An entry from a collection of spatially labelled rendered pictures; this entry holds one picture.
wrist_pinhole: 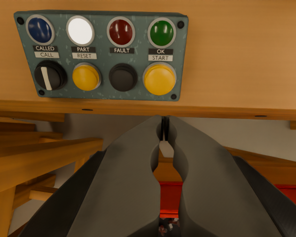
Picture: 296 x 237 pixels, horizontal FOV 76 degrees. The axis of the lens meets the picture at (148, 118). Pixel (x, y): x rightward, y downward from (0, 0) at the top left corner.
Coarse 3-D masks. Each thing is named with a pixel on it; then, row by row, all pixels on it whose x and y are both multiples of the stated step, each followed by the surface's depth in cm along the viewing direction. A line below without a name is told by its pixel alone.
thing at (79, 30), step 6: (78, 18) 16; (72, 24) 16; (78, 24) 16; (84, 24) 16; (72, 30) 16; (78, 30) 16; (84, 30) 16; (90, 30) 16; (72, 36) 16; (78, 36) 16; (84, 36) 16; (90, 36) 16; (78, 42) 17; (84, 42) 17
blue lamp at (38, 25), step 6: (36, 18) 16; (30, 24) 16; (36, 24) 16; (42, 24) 16; (30, 30) 16; (36, 30) 16; (42, 30) 16; (48, 30) 16; (36, 36) 16; (42, 36) 16; (48, 36) 16; (42, 42) 17
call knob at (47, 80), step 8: (40, 64) 17; (48, 64) 17; (40, 72) 17; (48, 72) 17; (56, 72) 17; (40, 80) 18; (48, 80) 18; (56, 80) 18; (48, 88) 18; (56, 88) 18
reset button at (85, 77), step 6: (78, 66) 18; (84, 66) 17; (90, 66) 18; (78, 72) 17; (84, 72) 17; (90, 72) 17; (96, 72) 18; (72, 78) 18; (78, 78) 17; (84, 78) 17; (90, 78) 17; (96, 78) 18; (78, 84) 18; (84, 84) 18; (90, 84) 18; (96, 84) 18
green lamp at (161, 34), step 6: (156, 24) 16; (162, 24) 16; (168, 24) 16; (150, 30) 16; (156, 30) 16; (162, 30) 16; (168, 30) 16; (150, 36) 16; (156, 36) 16; (162, 36) 16; (168, 36) 16; (156, 42) 16; (162, 42) 16; (168, 42) 16
